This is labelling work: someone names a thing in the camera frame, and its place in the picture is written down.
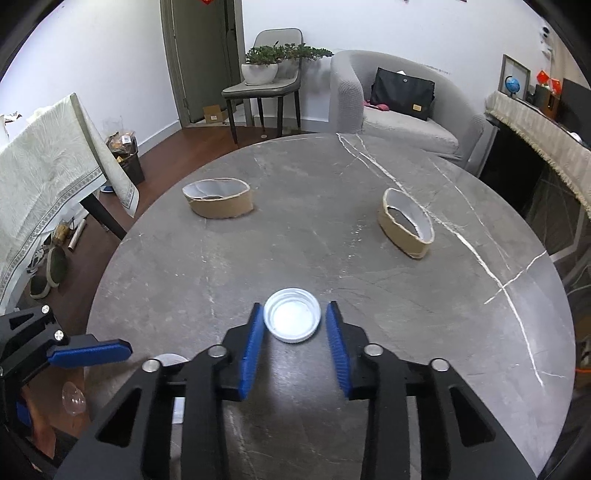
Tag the small cardboard box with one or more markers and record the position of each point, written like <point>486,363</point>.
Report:
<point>214,114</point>

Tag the black monitor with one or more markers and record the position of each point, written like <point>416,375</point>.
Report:
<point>577,106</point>

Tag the small red flags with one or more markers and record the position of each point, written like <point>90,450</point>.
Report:
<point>549,81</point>

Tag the black full waste bin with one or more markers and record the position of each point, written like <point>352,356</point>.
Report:
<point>129,168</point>

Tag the grey green door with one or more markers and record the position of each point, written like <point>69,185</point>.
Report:
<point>203,60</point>

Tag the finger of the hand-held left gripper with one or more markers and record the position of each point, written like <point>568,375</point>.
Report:
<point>90,353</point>
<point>23,413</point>

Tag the picture frame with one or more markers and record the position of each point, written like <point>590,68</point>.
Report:
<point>515,67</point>

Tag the silver cylinder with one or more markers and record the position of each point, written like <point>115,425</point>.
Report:
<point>77,236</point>

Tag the clear plastic container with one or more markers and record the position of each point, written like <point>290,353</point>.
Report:
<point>74,397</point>

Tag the black speaker box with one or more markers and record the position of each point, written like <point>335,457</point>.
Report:
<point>545,104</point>

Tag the white security camera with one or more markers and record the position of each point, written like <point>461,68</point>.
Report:
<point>546,39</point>

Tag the beige fringed table cloth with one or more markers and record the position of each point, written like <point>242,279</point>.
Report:
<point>545,134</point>

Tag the green white slipper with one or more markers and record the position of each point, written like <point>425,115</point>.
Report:
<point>39,288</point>
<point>56,267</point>

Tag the round grey marble table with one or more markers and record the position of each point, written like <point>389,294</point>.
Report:
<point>323,207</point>

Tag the white plastic lid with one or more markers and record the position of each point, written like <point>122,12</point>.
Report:
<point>291,318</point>

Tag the potted plant in white pot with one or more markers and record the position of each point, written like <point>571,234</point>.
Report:
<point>259,71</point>

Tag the grey armchair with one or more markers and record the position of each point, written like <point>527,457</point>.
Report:
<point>351,92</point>

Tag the pale green patterned tablecloth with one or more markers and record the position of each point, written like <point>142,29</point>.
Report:
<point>46,184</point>

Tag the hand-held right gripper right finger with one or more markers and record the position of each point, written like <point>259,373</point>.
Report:
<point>339,350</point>

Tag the dark red cloth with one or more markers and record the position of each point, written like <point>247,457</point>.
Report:
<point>377,106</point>

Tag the black bag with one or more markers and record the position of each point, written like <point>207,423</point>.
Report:
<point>401,94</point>

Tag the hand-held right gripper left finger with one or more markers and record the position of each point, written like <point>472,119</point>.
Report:
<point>249,355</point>

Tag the potted plant in grey pot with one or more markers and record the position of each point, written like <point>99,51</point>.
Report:
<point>307,53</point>

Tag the grey dining chair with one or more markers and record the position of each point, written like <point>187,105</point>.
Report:
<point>277,41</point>

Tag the small blue globe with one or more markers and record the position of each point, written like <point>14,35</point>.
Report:
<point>512,86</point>

